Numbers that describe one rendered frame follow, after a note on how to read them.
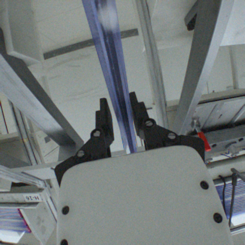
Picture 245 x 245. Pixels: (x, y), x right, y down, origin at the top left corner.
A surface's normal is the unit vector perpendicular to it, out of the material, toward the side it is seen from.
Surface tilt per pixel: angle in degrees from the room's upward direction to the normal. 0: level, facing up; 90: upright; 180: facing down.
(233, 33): 43
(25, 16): 90
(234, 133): 133
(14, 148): 90
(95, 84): 90
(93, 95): 90
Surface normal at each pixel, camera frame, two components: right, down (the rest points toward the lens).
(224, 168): -0.05, 0.20
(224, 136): -0.17, -0.51
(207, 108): 0.11, 0.84
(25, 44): 0.98, -0.19
